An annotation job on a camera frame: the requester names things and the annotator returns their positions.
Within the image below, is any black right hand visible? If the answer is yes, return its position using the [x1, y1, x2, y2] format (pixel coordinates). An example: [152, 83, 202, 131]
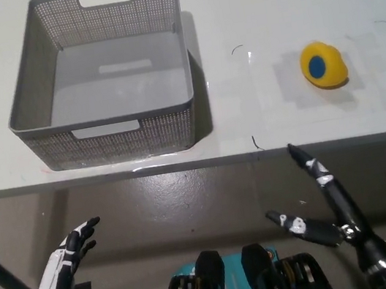
[254, 128, 386, 289]

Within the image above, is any white and black left hand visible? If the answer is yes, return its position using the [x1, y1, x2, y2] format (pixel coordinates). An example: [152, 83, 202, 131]
[19, 215, 113, 289]

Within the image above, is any grey perforated plastic basket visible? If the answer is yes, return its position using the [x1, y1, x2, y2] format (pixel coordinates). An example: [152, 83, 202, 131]
[0, 0, 205, 179]

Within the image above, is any grey tape patch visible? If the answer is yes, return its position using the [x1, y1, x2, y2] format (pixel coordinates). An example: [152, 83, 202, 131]
[271, 39, 364, 114]

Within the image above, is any black and teal robot body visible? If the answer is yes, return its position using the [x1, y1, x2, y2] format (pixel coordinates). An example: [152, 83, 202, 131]
[152, 230, 336, 289]

